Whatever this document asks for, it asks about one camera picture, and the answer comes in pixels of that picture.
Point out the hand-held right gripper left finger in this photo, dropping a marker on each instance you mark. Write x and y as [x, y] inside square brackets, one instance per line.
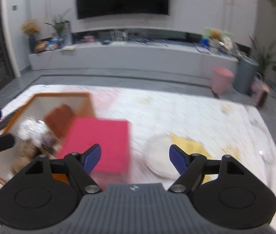
[92, 158]

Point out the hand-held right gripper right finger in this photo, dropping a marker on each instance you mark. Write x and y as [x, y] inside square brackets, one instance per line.
[178, 160]

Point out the brown plush toy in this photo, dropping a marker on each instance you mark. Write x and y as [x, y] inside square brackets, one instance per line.
[24, 154]

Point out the white foil bag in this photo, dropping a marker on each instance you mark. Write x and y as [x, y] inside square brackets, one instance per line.
[31, 129]

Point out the reddish brown pouch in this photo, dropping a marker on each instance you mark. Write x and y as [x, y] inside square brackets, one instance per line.
[59, 120]

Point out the orange cardboard box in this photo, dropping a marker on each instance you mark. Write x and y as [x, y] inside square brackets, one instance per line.
[84, 107]

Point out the black remote control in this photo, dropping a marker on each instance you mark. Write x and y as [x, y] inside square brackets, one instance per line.
[3, 124]

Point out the yellow cloth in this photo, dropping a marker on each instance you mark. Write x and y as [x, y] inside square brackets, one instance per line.
[194, 146]

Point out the white checked tablecloth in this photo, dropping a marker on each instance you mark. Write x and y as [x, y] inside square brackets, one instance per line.
[177, 107]

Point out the brown round ornament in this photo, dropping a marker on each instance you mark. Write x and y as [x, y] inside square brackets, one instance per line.
[40, 47]

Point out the pink trash bin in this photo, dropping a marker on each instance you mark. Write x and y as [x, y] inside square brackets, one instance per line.
[222, 80]

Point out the blue vase with dried flowers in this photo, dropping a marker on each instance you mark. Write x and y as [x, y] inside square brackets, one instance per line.
[31, 33]

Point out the blue snack packets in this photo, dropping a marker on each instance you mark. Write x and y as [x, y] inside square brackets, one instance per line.
[52, 44]

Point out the yellow-green booklet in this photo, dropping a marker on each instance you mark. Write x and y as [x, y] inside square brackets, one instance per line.
[67, 48]

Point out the pink heater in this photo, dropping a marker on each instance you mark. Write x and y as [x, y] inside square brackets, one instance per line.
[262, 97]

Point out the marble television cabinet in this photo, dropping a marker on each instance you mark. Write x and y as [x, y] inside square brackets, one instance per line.
[128, 56]

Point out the grey trash bin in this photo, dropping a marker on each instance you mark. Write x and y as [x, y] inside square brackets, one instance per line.
[245, 74]

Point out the green plant in glass vase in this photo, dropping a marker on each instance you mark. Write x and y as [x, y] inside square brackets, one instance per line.
[58, 26]

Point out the pink photo card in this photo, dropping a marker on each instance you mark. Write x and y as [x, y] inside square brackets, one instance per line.
[88, 38]

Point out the small blue box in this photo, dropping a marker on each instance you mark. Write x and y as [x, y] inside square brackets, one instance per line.
[205, 42]

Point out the white round plate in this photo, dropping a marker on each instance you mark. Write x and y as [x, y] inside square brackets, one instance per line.
[227, 42]

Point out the teddy bear in white pot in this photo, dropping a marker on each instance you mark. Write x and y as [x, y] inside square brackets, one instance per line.
[215, 36]

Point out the green printed card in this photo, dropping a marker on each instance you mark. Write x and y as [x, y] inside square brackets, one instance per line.
[207, 31]

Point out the long-leaved potted plant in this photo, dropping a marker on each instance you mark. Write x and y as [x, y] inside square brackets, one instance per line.
[266, 58]

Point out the grey light switch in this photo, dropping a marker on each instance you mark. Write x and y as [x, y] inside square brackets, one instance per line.
[14, 7]

